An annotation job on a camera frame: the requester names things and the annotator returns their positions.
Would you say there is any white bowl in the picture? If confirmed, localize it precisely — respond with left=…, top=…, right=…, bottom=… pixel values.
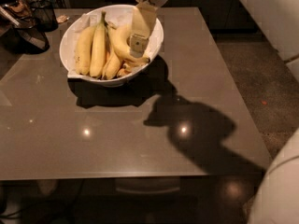
left=59, top=4, right=164, bottom=88

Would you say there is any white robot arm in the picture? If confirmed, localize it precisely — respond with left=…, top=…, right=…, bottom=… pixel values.
left=146, top=0, right=299, bottom=224

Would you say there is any small banana under bunch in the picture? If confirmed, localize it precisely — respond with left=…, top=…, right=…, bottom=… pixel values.
left=117, top=62, right=137, bottom=77

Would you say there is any middle yellow banana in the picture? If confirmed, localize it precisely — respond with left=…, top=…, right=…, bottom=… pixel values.
left=102, top=32, right=122, bottom=80

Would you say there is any small wrapper on table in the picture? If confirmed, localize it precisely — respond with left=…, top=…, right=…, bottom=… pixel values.
left=57, top=15, right=69, bottom=23

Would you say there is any curved top yellow banana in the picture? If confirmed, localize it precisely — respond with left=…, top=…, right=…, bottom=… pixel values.
left=107, top=22, right=150, bottom=66

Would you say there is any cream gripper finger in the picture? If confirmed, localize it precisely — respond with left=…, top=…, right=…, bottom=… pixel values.
left=129, top=2, right=157, bottom=58

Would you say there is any black mesh cup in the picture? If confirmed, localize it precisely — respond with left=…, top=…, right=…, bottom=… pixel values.
left=30, top=0, right=58, bottom=32

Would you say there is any black mesh basket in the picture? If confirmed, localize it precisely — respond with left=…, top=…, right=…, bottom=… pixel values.
left=13, top=18, right=50, bottom=54

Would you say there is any white paper bowl liner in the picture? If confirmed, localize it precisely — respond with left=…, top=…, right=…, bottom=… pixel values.
left=60, top=5, right=164, bottom=87

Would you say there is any upright yellow banana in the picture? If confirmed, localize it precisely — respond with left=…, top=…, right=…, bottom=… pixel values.
left=90, top=11, right=107, bottom=77

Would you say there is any left yellow banana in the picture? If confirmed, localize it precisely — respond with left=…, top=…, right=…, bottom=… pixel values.
left=75, top=26, right=95, bottom=76

